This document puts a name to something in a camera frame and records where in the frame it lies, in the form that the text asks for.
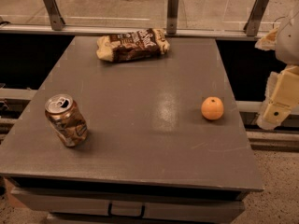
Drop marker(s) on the dented brown soda can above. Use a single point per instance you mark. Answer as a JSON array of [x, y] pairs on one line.
[[62, 112]]

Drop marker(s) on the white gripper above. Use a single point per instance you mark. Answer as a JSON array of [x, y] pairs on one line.
[[288, 42]]

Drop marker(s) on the brown chip bag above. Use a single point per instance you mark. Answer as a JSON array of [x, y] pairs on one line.
[[119, 48]]

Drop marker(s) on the middle metal railing bracket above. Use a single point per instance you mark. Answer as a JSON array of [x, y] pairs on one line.
[[172, 16]]

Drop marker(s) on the right metal railing bracket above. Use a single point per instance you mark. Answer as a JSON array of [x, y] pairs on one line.
[[252, 26]]

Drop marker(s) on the left metal railing bracket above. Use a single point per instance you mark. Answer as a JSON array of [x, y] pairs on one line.
[[56, 20]]

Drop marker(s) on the orange fruit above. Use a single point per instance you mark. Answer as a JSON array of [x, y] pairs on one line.
[[212, 108]]

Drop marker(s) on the metal railing bracket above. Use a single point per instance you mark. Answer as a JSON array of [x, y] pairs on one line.
[[56, 20], [172, 16], [252, 26]]

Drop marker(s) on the grey drawer with black handle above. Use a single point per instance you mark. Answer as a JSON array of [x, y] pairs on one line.
[[114, 206]]

